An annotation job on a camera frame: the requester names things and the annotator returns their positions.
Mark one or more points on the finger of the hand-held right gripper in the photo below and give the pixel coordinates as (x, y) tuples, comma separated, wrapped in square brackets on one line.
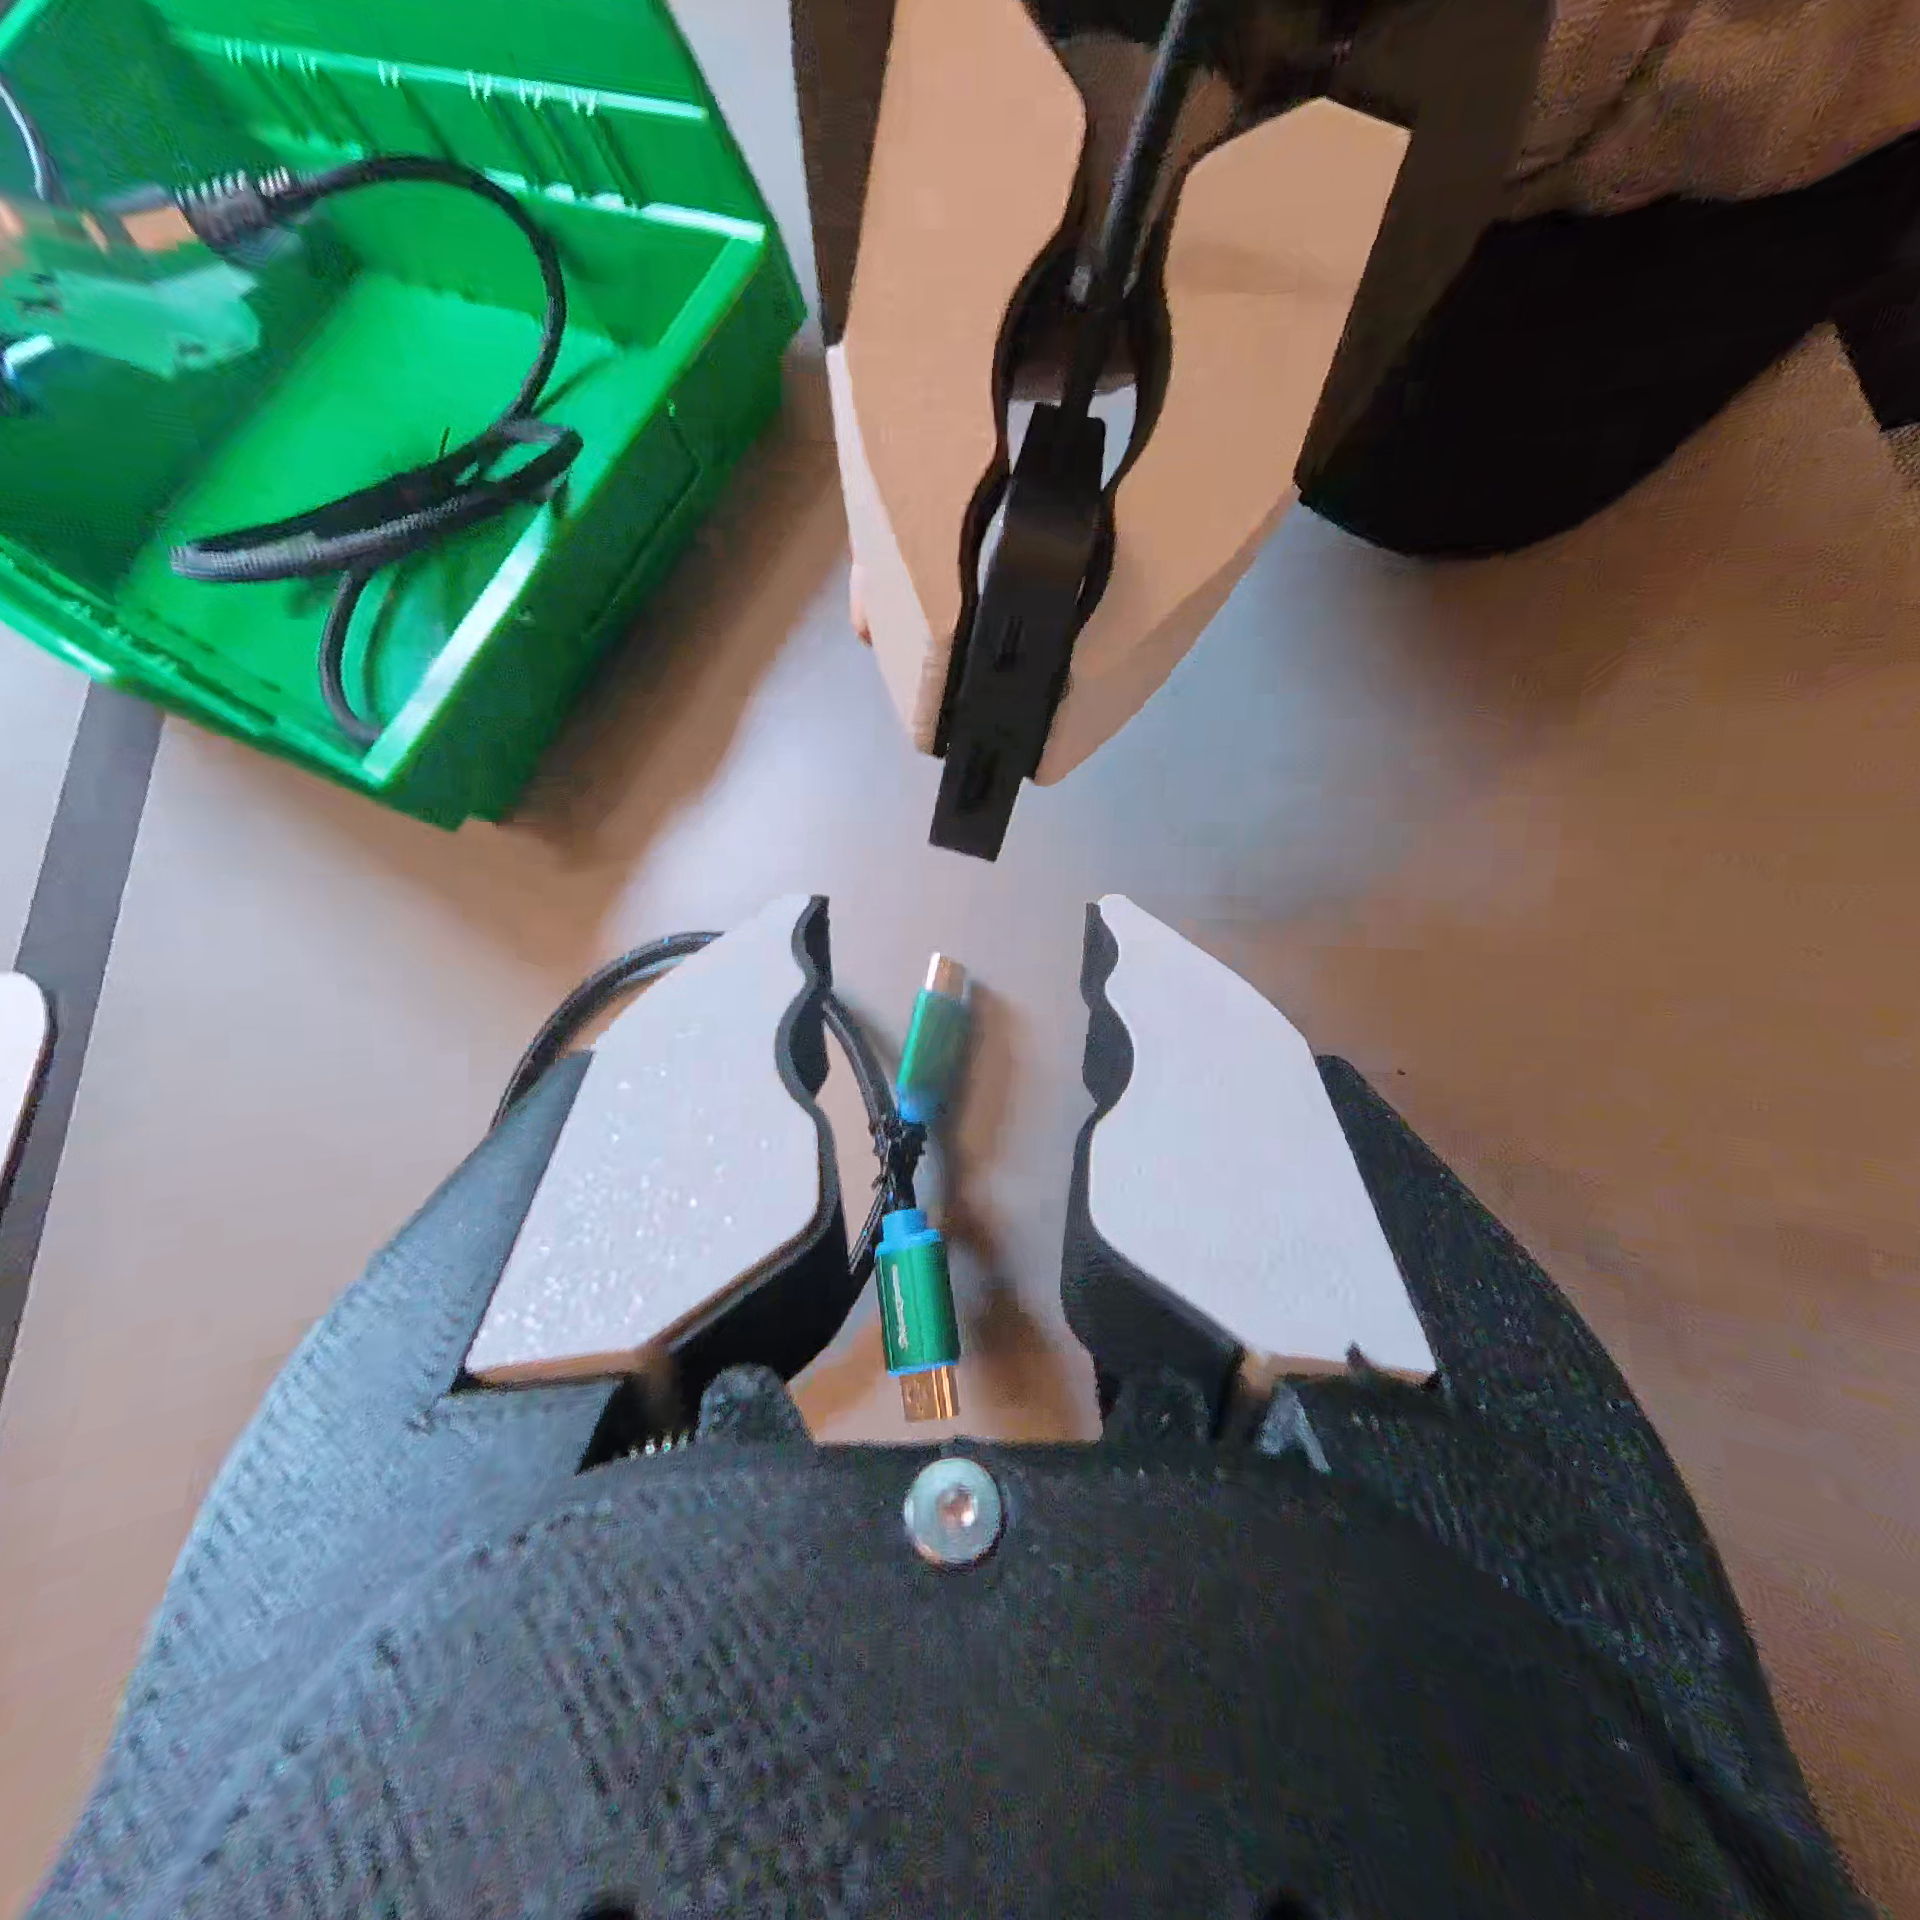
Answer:
[(1246, 374), (930, 300)]

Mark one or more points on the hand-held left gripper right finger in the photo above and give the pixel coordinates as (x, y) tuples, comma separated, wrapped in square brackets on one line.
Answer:
[(1246, 1186)]

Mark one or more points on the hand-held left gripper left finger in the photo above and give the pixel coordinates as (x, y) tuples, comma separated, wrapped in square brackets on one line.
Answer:
[(661, 1186)]

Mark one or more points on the green plastic bin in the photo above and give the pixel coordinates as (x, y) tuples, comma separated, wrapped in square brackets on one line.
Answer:
[(343, 344)]

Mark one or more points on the black mesh wrist rest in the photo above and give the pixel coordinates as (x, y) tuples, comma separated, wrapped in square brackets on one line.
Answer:
[(1574, 405)]

